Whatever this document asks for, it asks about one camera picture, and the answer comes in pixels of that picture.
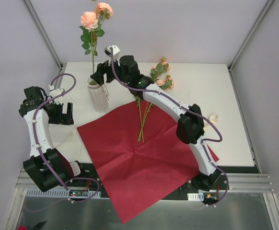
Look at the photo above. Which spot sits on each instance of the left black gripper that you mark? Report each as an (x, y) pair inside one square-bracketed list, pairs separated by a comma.
[(58, 114)]

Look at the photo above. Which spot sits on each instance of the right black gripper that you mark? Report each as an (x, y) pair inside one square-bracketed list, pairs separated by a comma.
[(105, 72)]

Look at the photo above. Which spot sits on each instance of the pink flower bunch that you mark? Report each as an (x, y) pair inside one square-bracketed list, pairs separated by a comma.
[(159, 75)]

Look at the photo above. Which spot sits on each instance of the brown red wrapping paper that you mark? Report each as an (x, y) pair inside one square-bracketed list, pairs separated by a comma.
[(137, 165)]

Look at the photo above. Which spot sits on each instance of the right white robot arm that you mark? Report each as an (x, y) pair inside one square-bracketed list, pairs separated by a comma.
[(190, 122)]

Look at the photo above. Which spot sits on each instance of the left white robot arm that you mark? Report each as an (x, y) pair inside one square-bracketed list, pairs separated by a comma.
[(46, 166)]

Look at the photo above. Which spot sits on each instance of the white ribbed ceramic vase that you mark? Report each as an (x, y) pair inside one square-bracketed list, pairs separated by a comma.
[(98, 95)]

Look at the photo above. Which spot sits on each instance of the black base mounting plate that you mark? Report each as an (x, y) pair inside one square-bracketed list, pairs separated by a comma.
[(93, 182)]

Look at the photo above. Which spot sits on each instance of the red black object bottom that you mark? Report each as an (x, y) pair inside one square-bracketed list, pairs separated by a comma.
[(38, 226)]

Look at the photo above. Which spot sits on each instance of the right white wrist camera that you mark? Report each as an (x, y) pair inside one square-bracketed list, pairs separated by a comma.
[(112, 52)]

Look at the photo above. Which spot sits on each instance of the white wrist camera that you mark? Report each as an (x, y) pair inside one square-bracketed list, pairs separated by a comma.
[(112, 52), (56, 92)]

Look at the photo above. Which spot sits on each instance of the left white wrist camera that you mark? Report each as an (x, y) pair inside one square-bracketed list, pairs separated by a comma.
[(56, 92)]

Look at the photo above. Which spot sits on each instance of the left white cable duct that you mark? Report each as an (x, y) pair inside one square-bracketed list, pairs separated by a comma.
[(62, 193)]

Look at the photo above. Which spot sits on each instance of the white cable duct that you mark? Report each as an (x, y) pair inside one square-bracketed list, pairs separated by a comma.
[(195, 197), (62, 193)]

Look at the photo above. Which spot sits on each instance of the left aluminium frame post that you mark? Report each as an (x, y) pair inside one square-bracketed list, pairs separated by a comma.
[(42, 32)]

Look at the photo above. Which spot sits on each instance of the aluminium frame post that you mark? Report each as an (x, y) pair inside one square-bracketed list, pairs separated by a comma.
[(257, 22), (42, 32)]

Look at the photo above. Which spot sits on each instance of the right white cable duct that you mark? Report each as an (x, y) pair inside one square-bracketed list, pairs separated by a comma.
[(195, 197)]

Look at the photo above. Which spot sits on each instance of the right aluminium frame post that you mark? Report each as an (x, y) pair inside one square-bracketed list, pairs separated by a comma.
[(257, 22)]

